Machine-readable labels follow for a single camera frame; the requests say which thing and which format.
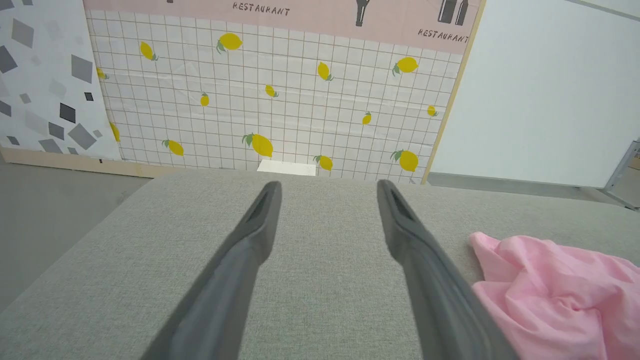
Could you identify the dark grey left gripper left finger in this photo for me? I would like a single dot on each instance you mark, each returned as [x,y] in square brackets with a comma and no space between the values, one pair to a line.
[225,295]

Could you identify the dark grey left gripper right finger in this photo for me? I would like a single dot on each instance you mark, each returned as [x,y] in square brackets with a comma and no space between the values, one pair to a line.
[435,300]

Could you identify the pink garment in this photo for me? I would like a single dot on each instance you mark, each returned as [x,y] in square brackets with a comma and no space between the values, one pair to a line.
[560,300]

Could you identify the white box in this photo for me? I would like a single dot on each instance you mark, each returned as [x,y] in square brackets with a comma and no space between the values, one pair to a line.
[286,168]

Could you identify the lemon print grid backdrop panel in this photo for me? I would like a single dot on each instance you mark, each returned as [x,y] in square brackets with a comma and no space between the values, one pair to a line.
[290,110]

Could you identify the wooden base strip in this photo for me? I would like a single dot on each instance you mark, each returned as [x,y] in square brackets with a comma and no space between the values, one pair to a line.
[65,162]

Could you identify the plain white board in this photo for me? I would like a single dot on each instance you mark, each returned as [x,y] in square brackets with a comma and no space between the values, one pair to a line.
[540,100]

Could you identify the grey terrazzo pattern backdrop panel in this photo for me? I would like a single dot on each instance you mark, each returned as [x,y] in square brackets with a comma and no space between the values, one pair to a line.
[45,100]

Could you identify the grey metal frame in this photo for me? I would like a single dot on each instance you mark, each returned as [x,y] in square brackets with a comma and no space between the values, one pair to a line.
[625,180]

